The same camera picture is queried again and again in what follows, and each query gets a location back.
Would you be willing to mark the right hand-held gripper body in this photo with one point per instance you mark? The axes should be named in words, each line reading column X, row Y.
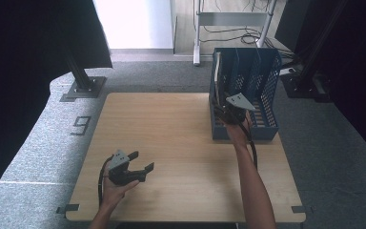
column 236, row 109

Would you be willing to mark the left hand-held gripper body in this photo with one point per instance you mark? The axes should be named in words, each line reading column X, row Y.
column 120, row 168

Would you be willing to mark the person's left hand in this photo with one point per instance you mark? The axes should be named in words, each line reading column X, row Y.
column 116, row 191

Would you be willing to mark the person's right hand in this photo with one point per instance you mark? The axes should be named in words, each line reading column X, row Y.
column 239, row 133

